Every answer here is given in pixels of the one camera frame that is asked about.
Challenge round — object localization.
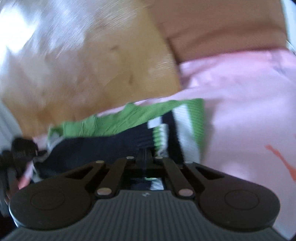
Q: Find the green navy white knit sweater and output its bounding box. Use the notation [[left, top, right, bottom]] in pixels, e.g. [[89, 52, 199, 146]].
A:
[[33, 98, 204, 182]]

